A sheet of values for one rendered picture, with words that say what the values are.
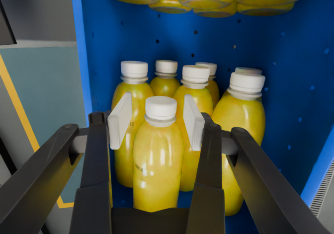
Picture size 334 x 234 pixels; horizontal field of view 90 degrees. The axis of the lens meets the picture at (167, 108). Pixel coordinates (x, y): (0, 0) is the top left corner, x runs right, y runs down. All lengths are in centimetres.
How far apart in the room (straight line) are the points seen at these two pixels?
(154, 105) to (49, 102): 146
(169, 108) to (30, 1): 51
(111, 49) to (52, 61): 126
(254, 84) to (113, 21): 21
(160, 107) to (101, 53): 11
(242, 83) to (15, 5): 52
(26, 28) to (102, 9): 34
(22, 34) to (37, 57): 102
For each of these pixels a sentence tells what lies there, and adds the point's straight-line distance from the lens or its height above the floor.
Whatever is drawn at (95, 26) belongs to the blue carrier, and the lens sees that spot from 24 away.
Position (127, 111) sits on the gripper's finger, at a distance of 18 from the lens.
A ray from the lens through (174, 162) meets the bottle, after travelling 21.
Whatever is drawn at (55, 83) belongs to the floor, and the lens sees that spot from 154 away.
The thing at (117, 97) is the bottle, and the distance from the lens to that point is 25.
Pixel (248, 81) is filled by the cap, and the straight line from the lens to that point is 21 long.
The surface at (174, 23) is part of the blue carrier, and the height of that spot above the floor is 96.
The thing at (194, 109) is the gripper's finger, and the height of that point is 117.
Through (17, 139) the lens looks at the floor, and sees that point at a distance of 193.
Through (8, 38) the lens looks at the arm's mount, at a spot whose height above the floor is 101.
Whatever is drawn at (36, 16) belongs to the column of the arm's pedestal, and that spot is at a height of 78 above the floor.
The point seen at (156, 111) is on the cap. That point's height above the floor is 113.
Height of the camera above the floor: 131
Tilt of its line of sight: 68 degrees down
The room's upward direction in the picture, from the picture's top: 171 degrees clockwise
